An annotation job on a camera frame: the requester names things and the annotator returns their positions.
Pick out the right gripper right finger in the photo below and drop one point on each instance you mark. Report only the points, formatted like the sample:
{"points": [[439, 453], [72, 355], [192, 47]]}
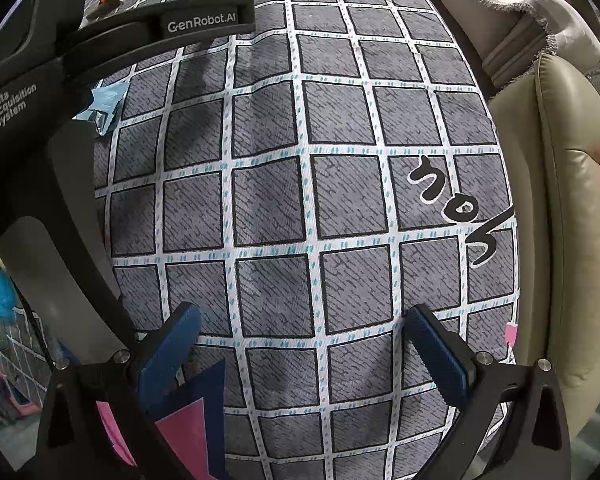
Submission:
{"points": [[446, 356]]}

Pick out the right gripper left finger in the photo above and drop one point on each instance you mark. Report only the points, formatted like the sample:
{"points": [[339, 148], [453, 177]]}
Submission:
{"points": [[162, 352]]}

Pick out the light blue snack bar wrapper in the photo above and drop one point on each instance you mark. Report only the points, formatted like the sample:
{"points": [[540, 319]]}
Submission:
{"points": [[103, 109]]}

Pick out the grey checkered blanket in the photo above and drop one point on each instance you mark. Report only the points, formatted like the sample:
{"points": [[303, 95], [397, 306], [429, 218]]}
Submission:
{"points": [[304, 184]]}

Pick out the beige leather sofa armrest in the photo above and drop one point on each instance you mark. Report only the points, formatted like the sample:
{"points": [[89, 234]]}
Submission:
{"points": [[548, 126]]}

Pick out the white grey throw blanket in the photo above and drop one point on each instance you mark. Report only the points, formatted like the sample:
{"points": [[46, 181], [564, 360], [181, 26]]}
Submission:
{"points": [[509, 34]]}

